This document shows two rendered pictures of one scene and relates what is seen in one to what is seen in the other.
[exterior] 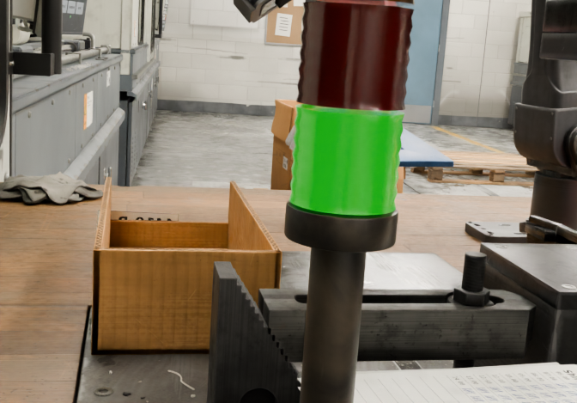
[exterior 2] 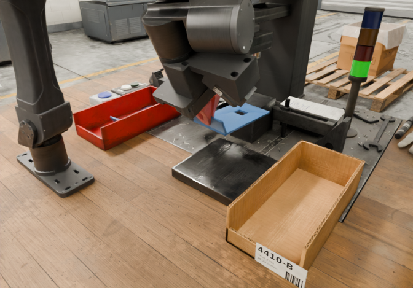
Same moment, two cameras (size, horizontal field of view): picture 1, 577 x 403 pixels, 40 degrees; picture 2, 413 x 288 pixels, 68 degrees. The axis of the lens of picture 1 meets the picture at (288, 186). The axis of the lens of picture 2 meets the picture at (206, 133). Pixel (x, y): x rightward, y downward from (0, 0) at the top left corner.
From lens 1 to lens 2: 104 cm
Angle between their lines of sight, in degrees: 117
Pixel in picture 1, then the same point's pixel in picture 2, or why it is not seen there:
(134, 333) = (343, 180)
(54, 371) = (370, 190)
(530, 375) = not seen: hidden behind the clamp
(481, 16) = not seen: outside the picture
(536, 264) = (260, 103)
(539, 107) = (58, 107)
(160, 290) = (337, 164)
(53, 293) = (354, 241)
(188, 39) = not seen: outside the picture
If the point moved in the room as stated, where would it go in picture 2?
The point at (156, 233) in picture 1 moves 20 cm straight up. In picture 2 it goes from (269, 255) to (287, 129)
